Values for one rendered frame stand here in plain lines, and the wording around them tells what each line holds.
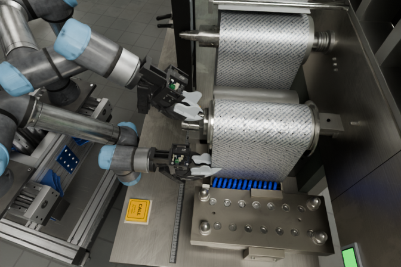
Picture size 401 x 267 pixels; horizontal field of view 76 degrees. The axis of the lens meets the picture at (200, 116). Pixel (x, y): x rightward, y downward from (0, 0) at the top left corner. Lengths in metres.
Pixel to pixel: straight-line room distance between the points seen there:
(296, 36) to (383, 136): 0.33
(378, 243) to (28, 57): 0.78
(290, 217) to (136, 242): 0.50
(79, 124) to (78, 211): 1.02
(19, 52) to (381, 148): 0.76
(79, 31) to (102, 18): 2.91
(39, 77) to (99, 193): 1.24
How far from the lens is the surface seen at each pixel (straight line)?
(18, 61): 0.66
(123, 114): 2.35
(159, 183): 1.00
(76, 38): 0.55
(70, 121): 0.87
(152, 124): 1.13
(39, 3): 0.98
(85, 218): 1.78
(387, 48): 0.63
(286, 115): 0.66
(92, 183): 1.86
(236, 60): 0.76
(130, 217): 0.96
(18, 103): 0.83
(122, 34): 3.14
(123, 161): 0.79
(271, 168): 0.80
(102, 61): 0.55
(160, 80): 0.57
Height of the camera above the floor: 1.82
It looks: 55 degrees down
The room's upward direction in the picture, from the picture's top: straight up
